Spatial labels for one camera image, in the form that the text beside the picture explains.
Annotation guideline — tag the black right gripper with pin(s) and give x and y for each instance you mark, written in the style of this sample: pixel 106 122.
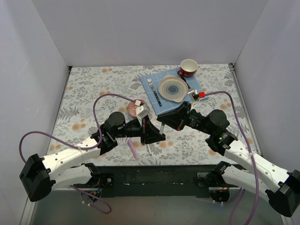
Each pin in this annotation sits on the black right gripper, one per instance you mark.
pixel 183 116

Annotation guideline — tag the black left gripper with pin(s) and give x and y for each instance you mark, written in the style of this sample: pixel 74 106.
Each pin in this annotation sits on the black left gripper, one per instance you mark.
pixel 143 130

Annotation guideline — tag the white marker pen blue tip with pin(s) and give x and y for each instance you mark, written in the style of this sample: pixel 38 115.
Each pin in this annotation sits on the white marker pen blue tip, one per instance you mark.
pixel 149 150

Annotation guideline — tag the pink pen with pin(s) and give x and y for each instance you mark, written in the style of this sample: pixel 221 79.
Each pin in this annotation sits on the pink pen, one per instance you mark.
pixel 134 152

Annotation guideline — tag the green pen cap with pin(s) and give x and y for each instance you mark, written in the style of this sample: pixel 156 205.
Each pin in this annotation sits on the green pen cap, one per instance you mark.
pixel 162 128

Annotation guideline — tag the purple pen cap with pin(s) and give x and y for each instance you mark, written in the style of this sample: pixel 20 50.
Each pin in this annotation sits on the purple pen cap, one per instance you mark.
pixel 130 143

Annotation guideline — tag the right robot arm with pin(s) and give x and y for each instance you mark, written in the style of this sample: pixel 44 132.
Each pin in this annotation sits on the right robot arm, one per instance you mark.
pixel 282 186

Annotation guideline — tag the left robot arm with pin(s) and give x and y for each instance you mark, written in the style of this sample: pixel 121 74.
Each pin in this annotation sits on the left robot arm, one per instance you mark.
pixel 41 175

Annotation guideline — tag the beige plate with blue rings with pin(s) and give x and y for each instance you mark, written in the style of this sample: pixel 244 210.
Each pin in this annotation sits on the beige plate with blue rings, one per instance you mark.
pixel 173 89

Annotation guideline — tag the red patterned small bowl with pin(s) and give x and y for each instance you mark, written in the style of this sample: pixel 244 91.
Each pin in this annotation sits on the red patterned small bowl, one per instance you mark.
pixel 132 106

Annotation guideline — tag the blue checked cloth napkin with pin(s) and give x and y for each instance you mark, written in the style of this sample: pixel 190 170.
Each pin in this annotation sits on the blue checked cloth napkin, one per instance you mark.
pixel 156 79

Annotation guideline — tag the red cup white inside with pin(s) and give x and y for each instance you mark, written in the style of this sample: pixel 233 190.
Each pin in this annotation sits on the red cup white inside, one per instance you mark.
pixel 188 68

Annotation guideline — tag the floral tablecloth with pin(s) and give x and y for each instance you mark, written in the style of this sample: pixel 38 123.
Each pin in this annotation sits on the floral tablecloth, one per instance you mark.
pixel 93 93

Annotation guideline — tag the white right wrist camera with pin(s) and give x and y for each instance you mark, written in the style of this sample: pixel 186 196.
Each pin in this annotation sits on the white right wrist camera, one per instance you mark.
pixel 195 97

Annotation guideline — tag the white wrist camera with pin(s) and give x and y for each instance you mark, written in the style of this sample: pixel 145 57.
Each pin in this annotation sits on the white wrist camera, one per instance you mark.
pixel 195 97
pixel 141 110

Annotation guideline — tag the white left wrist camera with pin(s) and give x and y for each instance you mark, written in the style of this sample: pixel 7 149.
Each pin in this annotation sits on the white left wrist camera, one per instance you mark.
pixel 141 110

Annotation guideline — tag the knife with dark handle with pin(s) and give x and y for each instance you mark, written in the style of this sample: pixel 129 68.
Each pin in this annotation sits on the knife with dark handle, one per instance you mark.
pixel 183 78

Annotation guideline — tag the fork with dark handle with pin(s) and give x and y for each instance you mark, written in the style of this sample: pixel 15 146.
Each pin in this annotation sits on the fork with dark handle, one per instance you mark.
pixel 150 83

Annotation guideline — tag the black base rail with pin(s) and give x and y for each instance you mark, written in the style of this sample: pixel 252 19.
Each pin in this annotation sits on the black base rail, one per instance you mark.
pixel 169 180

